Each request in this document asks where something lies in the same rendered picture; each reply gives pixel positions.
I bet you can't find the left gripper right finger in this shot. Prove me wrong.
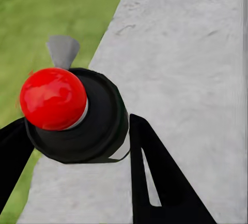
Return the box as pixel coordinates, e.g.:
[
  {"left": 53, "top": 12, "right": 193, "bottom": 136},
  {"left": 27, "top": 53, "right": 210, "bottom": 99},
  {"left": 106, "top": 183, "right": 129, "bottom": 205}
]
[{"left": 129, "top": 114, "right": 216, "bottom": 224}]

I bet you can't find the insectifuge atomizer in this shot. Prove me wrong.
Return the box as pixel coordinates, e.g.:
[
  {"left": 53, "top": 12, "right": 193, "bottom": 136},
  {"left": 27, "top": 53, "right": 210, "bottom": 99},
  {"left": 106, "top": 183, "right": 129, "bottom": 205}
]
[{"left": 20, "top": 34, "right": 130, "bottom": 164}]

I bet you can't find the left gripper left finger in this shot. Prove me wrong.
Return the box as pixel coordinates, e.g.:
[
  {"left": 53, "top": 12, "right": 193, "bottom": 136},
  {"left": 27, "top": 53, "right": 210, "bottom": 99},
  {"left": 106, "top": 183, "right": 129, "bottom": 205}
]
[{"left": 0, "top": 118, "right": 34, "bottom": 214}]

